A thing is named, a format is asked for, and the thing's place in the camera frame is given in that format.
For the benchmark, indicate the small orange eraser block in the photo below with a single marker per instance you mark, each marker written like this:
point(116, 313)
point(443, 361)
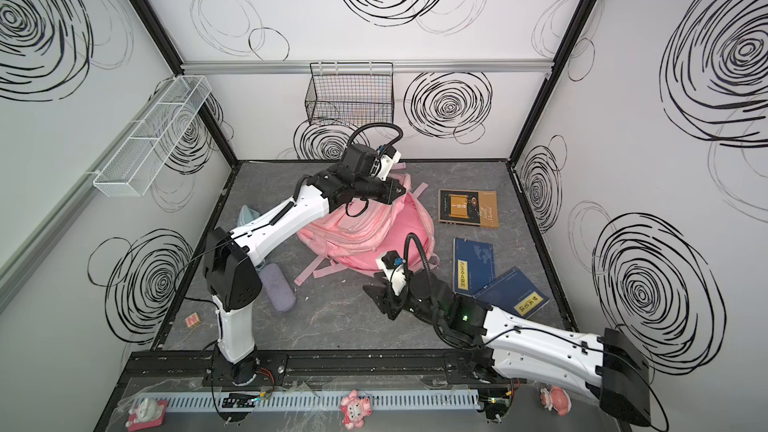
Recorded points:
point(192, 321)

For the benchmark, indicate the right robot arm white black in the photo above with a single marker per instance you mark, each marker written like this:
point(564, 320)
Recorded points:
point(606, 367)

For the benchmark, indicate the blue book yellow label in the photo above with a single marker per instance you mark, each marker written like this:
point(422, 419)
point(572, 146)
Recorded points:
point(513, 292)
point(473, 266)

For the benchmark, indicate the teal folded cloth pouch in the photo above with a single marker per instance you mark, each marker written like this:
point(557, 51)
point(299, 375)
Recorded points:
point(247, 215)

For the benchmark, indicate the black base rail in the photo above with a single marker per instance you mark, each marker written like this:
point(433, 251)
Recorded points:
point(453, 366)

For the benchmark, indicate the pink toy right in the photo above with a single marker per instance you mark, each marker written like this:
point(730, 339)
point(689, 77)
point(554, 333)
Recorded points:
point(555, 399)

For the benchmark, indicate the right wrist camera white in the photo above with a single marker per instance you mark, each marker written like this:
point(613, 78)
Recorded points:
point(392, 266)

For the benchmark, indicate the brown cover book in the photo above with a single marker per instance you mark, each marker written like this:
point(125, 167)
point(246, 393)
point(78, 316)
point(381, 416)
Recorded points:
point(468, 207)

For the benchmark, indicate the black wire wall basket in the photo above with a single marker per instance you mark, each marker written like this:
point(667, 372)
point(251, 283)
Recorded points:
point(354, 93)

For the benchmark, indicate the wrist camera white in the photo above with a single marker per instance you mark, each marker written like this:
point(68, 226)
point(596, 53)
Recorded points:
point(392, 266)
point(386, 161)

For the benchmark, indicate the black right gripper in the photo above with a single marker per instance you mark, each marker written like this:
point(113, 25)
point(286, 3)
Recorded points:
point(392, 298)

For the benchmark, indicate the pink plush toy centre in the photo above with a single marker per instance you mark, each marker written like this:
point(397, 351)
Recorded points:
point(355, 409)

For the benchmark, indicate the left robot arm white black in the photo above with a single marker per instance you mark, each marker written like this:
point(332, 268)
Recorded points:
point(232, 256)

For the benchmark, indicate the white slotted cable duct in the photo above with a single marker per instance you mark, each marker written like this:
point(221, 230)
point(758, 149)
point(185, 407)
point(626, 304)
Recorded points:
point(313, 401)

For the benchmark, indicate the pink white toy left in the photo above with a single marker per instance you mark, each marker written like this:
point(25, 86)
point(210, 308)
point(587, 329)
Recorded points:
point(147, 413)

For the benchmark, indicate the pink student backpack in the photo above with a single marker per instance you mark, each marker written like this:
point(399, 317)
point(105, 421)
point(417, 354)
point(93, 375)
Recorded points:
point(344, 242)

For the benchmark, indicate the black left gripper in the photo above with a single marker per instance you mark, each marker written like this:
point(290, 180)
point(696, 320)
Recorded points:
point(380, 189)

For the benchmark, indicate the purple pencil pouch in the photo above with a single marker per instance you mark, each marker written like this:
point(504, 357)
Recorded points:
point(277, 288)

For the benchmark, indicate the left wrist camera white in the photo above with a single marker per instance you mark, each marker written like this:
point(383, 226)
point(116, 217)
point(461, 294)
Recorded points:
point(386, 161)

